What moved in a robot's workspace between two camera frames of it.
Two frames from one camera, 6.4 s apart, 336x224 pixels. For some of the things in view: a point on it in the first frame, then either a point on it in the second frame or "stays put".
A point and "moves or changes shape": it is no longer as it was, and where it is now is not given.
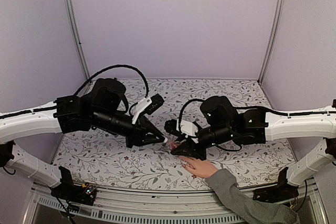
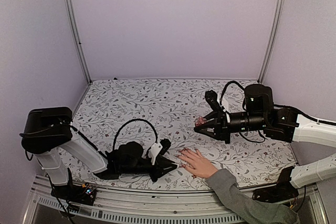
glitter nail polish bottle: [172, 145] moves or changes shape
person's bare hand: [204, 169] stays put
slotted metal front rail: [120, 205] stays put
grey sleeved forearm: [252, 211] stays put
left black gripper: [139, 133] to [162, 162]
